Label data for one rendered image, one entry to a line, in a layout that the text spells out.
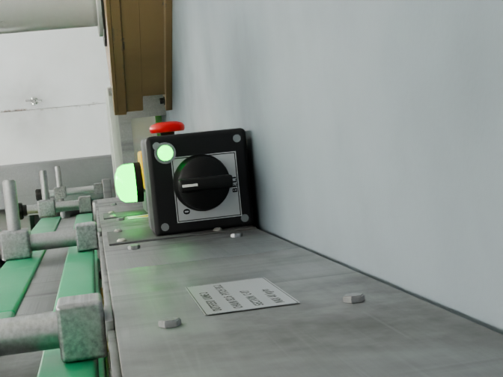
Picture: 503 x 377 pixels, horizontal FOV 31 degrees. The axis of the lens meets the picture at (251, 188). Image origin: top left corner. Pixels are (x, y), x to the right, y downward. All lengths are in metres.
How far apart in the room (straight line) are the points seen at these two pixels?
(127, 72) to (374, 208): 0.92
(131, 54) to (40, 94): 3.79
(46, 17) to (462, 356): 1.12
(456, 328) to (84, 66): 4.80
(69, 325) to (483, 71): 0.20
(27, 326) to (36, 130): 4.67
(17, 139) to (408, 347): 4.81
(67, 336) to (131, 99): 0.98
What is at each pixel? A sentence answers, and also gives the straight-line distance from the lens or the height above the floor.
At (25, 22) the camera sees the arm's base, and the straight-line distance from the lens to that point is 1.35.
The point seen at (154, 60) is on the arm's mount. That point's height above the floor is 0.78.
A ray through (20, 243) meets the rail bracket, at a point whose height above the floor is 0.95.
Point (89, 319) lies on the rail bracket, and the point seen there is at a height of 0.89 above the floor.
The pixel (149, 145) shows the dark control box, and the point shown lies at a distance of 0.71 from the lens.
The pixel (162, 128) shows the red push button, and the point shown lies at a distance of 1.02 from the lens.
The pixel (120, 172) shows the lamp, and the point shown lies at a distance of 1.02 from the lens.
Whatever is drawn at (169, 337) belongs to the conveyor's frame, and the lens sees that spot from 0.34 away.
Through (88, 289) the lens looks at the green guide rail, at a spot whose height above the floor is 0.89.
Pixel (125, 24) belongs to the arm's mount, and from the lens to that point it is 1.26.
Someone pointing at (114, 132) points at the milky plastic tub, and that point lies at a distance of 1.49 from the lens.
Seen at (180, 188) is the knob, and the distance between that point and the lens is 0.68.
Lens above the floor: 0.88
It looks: 10 degrees down
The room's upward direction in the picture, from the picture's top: 96 degrees counter-clockwise
